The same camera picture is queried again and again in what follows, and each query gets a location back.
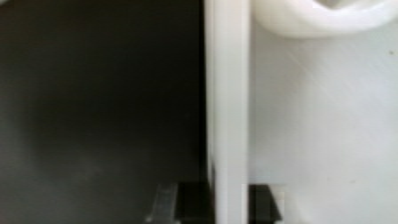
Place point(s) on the white square tabletop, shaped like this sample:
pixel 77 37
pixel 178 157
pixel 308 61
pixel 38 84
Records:
pixel 302 108

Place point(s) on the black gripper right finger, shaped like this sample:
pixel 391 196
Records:
pixel 263 210

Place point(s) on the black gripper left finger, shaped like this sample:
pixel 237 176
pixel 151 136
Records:
pixel 182 206

